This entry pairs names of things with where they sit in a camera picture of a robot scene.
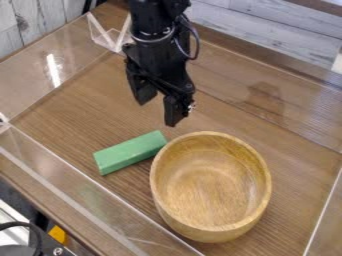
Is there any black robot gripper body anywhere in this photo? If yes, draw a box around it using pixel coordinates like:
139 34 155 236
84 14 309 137
123 34 195 100

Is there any green rectangular block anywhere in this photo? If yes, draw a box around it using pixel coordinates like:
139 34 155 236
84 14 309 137
94 130 167 176

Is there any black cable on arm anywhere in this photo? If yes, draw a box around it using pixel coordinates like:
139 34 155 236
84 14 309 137
173 14 202 62

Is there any black device bottom left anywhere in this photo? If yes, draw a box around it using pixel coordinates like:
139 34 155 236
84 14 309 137
0 199 82 256

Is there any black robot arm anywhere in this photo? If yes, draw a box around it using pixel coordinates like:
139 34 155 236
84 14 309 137
123 0 199 127

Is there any yellow button on device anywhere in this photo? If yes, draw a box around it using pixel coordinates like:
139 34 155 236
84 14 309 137
48 225 68 245

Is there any black cable bottom left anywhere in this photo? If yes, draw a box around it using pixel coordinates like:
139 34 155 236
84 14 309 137
0 221 46 256

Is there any brown wooden bowl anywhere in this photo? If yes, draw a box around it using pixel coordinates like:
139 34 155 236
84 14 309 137
150 131 273 243

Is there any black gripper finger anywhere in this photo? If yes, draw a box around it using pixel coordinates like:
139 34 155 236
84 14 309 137
126 66 158 105
163 95 194 127

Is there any clear acrylic corner bracket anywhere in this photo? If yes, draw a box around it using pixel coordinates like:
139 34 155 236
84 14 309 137
86 13 134 54

